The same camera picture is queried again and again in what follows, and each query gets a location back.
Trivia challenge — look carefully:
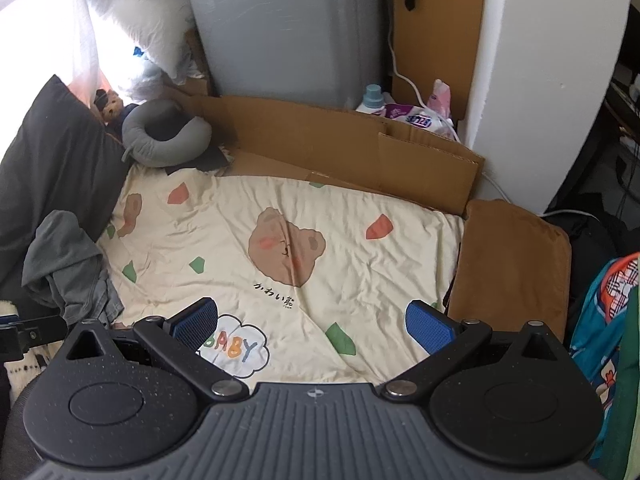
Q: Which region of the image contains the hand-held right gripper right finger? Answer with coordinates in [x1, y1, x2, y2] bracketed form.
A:
[381, 300, 571, 401]

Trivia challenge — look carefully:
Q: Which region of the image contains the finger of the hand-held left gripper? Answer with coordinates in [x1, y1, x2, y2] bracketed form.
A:
[0, 314, 68, 361]

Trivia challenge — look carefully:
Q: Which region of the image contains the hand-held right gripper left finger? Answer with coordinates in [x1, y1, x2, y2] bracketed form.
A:
[65, 297, 249, 402]

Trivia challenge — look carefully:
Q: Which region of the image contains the white spotted fluffy blanket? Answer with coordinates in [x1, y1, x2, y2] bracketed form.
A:
[0, 300, 56, 411]

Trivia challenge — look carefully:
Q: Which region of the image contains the grey-green garment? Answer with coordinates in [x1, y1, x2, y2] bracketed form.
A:
[21, 210, 125, 326]

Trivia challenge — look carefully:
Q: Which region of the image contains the cream bear-print blanket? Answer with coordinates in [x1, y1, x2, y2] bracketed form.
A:
[95, 162, 468, 391]

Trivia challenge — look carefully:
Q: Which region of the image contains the brown cushion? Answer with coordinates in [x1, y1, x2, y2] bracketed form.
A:
[447, 199, 573, 346]

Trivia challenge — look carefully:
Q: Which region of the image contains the black cloth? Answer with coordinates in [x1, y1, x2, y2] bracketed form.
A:
[165, 144, 232, 177]

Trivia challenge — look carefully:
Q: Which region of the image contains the colourful backpack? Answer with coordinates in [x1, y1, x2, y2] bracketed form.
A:
[570, 252, 640, 461]

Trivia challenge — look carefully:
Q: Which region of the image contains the dark grey pillow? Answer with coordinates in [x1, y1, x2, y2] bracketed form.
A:
[0, 75, 128, 306]

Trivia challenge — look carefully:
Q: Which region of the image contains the black bag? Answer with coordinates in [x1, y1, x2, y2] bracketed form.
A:
[545, 210, 640, 331]

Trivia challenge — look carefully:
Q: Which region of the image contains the purple tissue pack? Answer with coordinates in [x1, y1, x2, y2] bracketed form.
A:
[382, 102, 453, 136]

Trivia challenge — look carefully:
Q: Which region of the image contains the green cloth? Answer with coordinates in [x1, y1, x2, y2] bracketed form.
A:
[592, 285, 640, 480]

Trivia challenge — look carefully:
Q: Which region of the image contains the brown cardboard sheet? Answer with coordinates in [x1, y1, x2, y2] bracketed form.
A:
[165, 82, 486, 216]

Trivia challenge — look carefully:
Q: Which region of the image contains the pink packet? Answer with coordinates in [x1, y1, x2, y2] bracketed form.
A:
[427, 79, 453, 118]

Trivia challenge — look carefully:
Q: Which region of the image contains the brown teddy bear toy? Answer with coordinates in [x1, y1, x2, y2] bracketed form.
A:
[94, 89, 138, 126]

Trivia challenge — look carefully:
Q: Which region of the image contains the clear plastic bag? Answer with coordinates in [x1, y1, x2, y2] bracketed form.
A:
[117, 57, 173, 106]

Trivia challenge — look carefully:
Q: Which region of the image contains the brown upright board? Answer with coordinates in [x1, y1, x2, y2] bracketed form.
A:
[392, 0, 488, 121]

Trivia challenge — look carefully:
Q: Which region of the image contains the dark shelf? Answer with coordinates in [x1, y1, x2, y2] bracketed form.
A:
[597, 50, 640, 211]

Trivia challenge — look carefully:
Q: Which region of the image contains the sheer curtain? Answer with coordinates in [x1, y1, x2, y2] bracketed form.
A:
[65, 0, 108, 106]

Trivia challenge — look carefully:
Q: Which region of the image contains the white pillow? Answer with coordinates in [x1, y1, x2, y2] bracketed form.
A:
[85, 0, 196, 83]

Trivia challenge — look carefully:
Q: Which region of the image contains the white cable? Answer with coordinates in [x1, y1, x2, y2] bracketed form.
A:
[386, 15, 463, 143]

